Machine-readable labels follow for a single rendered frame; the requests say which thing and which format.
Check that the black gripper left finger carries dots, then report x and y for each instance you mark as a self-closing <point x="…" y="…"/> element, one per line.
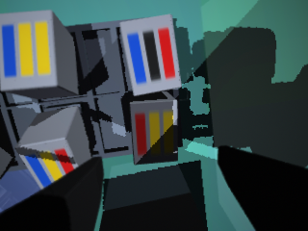
<point x="71" y="203"/>

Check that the grey cube with blue, yellow and red stripes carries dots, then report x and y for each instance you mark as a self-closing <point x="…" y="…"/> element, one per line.
<point x="55" y="143"/>

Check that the grey panel with blue, black and red stripes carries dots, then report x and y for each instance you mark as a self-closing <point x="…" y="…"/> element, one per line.
<point x="151" y="54"/>

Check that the grey box with blue and yellow stripes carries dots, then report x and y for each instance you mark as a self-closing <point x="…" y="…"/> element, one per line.
<point x="37" y="56"/>

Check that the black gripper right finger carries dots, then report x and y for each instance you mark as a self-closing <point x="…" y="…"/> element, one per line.
<point x="272" y="194"/>

